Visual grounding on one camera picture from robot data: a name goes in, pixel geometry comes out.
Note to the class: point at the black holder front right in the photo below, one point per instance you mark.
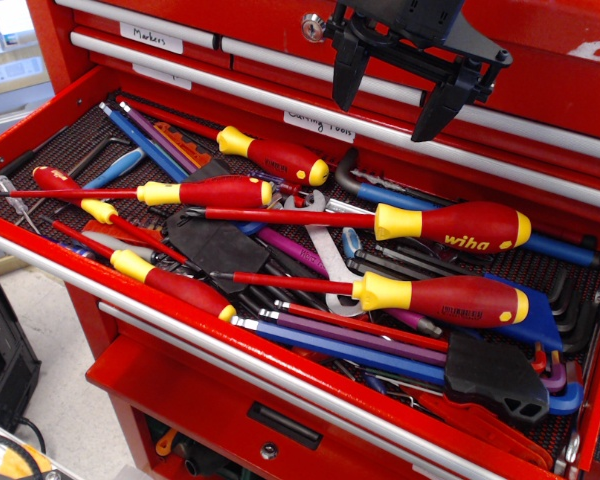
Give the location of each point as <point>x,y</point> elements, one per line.
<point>497,377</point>

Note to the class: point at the red yellow screwdriver back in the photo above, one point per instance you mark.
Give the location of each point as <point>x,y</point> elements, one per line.
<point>287,160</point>

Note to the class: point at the silver chest lock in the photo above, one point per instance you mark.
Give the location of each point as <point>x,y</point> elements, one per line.
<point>313,27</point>

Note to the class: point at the white cutting tools label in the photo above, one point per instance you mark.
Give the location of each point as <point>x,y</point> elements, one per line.
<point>319,127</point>

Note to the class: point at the large red wiha screwdriver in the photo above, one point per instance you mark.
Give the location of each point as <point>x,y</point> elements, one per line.
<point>477,227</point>

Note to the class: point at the blue sleeved large hex key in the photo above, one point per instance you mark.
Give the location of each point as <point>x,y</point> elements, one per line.
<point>538,242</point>

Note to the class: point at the open red drawer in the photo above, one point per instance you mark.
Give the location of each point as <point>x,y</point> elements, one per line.
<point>260,404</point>

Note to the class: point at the silver open-end wrench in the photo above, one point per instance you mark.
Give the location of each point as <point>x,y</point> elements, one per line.
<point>329,255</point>

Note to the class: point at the red yellow screwdriver front right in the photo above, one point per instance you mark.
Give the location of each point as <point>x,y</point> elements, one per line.
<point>469,301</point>

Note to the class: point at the black hex key holder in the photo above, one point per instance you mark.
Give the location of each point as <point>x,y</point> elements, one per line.
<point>214,245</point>

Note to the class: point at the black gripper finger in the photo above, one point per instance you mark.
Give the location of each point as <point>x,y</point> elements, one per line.
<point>442,106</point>
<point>351,60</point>

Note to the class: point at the blue hex key holder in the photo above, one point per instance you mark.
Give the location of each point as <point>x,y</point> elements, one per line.
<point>539,325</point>

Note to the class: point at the red yellow screwdriver middle left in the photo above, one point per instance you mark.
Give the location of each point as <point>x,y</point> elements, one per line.
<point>224,191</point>

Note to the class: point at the small red yellow screwdriver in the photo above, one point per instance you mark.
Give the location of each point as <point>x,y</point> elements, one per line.
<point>97,209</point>

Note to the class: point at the white markers label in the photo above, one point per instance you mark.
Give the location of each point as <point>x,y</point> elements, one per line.
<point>151,37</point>

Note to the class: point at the long red hex key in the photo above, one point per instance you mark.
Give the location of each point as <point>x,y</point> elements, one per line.
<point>370,327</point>

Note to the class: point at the long blue hex key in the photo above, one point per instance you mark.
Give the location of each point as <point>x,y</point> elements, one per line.
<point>566,402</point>

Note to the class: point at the clear handle small screwdriver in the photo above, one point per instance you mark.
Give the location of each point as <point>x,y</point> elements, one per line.
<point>6,186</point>

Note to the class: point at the black box on floor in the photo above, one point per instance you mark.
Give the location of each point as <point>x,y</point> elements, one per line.
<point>19,367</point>

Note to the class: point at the blue handled tool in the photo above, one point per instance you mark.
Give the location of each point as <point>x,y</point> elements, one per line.
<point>122,166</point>

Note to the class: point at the red yellow screwdriver front left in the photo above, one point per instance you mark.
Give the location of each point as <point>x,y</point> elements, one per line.
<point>191,291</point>

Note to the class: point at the purple hex key back left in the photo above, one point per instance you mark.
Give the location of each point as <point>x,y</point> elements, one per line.
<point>160,139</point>

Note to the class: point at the long purple hex key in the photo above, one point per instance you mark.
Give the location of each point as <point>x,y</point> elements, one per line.
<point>334,332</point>

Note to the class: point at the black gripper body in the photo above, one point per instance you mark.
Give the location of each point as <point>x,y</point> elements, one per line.
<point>431,39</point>

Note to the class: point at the red tool chest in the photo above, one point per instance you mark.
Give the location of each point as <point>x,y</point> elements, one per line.
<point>541,37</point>

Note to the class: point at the blue hex key back left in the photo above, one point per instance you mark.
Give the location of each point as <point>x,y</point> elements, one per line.
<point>173,171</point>

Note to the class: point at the red plastic holder front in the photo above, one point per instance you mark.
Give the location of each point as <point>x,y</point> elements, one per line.
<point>480,423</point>

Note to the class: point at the purple hex key middle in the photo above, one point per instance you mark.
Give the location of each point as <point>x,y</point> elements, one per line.
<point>417,322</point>

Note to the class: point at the orange hex key holder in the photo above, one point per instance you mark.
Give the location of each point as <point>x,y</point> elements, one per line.
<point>197,154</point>

